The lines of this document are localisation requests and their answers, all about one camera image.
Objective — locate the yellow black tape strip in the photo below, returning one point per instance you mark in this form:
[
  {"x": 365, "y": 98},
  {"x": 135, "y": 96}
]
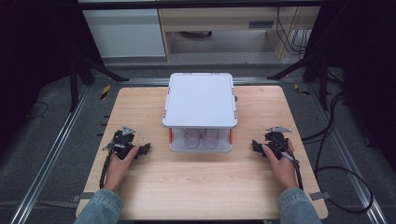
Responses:
[
  {"x": 301, "y": 90},
  {"x": 105, "y": 92}
]

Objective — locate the wooden desk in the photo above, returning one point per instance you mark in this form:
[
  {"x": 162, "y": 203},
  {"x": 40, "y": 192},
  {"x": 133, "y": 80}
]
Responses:
[{"x": 218, "y": 18}]

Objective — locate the black metal stand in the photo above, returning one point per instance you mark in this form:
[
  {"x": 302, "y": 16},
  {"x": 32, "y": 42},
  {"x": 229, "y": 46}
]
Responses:
[
  {"x": 323, "y": 77},
  {"x": 74, "y": 81}
]

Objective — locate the white two-tier shoe rack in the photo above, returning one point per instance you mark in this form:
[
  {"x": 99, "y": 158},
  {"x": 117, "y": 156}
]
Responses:
[{"x": 200, "y": 102}]

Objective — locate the white cabinet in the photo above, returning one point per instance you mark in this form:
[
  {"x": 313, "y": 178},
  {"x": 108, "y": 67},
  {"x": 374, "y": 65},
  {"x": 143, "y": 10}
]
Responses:
[{"x": 124, "y": 34}]

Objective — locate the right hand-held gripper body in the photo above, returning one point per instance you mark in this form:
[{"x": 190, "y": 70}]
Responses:
[{"x": 275, "y": 143}]

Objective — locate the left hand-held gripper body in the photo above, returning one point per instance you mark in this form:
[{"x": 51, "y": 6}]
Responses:
[{"x": 121, "y": 146}]

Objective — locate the metal floor rail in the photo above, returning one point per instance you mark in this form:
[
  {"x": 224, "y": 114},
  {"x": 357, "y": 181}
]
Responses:
[
  {"x": 348, "y": 161},
  {"x": 149, "y": 81},
  {"x": 46, "y": 161}
]

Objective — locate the person's right hand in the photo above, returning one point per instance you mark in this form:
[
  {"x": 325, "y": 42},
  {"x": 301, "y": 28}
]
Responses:
[{"x": 281, "y": 171}]

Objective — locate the person's left hand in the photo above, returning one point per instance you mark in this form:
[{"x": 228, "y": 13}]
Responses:
[{"x": 116, "y": 171}]

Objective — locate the grey tape piece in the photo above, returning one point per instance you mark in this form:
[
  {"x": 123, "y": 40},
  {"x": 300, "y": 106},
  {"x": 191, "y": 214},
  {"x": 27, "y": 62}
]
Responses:
[
  {"x": 320, "y": 195},
  {"x": 84, "y": 196}
]

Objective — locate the purple child sandal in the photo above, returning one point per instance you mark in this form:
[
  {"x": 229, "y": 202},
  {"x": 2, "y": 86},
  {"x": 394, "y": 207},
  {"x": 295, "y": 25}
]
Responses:
[
  {"x": 192, "y": 138},
  {"x": 210, "y": 138}
]

